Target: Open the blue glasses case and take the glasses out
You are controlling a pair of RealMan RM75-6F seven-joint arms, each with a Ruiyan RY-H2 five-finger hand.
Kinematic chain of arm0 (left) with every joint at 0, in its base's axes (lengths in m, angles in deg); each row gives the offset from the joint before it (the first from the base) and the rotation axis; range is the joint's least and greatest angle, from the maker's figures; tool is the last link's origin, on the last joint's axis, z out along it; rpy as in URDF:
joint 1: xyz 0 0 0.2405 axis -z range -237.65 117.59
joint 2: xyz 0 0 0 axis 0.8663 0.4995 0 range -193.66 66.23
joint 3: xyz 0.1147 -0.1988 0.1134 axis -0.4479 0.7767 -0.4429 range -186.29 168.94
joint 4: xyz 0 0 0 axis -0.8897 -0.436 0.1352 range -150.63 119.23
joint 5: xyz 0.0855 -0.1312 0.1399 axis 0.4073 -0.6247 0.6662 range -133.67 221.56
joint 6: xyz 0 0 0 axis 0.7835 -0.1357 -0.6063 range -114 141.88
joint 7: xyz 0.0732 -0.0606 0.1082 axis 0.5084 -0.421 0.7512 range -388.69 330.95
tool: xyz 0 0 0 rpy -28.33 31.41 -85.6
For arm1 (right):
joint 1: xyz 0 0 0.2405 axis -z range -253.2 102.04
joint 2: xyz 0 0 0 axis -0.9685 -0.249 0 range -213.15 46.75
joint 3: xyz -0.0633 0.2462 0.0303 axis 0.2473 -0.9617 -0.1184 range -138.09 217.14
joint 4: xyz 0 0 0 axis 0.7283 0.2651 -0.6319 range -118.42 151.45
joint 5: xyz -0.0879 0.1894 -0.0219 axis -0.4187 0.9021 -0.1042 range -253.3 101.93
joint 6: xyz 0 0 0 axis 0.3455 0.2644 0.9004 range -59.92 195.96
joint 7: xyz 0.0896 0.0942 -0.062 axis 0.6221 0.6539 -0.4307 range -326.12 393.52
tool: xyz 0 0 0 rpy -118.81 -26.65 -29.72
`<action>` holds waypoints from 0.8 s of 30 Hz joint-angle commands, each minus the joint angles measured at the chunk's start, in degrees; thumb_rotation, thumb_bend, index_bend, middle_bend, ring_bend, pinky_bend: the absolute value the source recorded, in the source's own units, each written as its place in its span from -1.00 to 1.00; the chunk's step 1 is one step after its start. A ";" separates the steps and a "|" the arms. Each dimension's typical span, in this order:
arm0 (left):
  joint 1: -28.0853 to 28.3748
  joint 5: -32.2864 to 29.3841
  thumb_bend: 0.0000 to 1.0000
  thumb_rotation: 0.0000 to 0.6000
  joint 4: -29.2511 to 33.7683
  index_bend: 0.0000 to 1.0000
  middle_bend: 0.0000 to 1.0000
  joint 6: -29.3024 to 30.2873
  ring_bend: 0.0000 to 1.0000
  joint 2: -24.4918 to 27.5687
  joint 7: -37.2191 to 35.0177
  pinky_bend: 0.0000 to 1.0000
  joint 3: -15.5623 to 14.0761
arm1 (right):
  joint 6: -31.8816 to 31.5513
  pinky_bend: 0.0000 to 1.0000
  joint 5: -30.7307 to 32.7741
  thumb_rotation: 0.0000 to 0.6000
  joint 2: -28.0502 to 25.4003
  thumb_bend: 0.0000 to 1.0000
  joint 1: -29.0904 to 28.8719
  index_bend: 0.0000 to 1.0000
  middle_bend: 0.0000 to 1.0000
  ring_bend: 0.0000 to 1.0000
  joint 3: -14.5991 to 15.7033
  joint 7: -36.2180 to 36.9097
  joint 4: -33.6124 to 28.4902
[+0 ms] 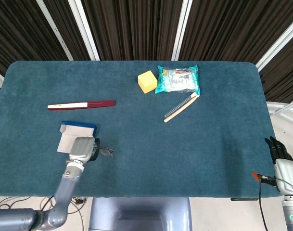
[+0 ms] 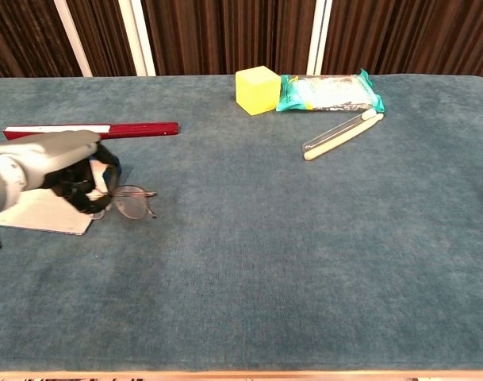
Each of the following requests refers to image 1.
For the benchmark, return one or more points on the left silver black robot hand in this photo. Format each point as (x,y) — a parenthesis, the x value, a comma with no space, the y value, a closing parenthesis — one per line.
(82,149)

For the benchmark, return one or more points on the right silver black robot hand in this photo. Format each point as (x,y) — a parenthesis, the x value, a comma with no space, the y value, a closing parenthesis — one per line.
(287,173)

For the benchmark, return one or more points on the blue box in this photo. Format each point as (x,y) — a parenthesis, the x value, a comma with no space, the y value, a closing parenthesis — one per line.
(71,134)

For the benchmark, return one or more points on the wire-rimmed eyeglasses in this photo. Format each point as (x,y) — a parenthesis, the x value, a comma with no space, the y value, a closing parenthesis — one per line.
(107,151)

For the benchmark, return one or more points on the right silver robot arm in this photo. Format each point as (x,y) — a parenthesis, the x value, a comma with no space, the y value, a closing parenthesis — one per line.
(291,214)

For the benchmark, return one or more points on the dark red white slim box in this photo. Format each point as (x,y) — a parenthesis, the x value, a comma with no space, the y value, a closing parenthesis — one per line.
(88,105)

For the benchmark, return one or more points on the teal carpet table cloth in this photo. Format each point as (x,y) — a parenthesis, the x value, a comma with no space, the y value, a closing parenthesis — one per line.
(160,156)

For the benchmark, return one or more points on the grey-blue robot torso base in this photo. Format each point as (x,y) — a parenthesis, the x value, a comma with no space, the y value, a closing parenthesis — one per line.
(139,211)

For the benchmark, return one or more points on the yellow foam cube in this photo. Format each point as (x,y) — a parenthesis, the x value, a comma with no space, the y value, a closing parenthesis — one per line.
(147,81)

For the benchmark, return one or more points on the clear glass test tube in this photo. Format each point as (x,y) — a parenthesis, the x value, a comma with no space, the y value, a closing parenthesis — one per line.
(178,106)

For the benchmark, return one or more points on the light wooden stick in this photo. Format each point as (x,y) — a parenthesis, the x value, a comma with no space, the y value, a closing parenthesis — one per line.
(181,110)

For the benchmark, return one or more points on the teal clear plastic packet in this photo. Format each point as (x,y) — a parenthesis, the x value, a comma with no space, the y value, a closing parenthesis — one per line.
(177,80)

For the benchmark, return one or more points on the dark brown pleated curtain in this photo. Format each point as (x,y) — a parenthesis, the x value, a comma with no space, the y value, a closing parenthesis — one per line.
(136,29)

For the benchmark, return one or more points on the black table edge bracket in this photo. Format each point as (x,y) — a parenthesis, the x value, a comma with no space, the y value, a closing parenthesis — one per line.
(243,199)

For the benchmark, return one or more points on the white metal rack frame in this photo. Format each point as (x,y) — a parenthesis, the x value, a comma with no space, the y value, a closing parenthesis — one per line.
(284,109)

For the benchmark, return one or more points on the wide white frame post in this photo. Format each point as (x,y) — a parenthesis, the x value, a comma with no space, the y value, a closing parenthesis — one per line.
(181,29)
(83,29)
(281,41)

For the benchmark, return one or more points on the thin white frame post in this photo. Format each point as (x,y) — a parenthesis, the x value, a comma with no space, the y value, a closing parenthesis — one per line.
(54,29)

